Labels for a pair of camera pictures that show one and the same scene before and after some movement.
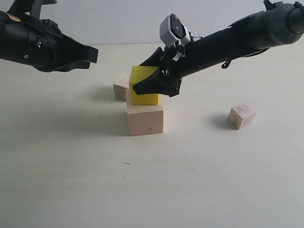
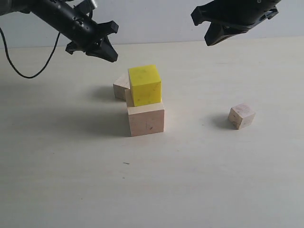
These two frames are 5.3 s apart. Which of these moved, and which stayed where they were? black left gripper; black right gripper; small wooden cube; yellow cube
Moved: black left gripper; black right gripper
Stayed: yellow cube; small wooden cube
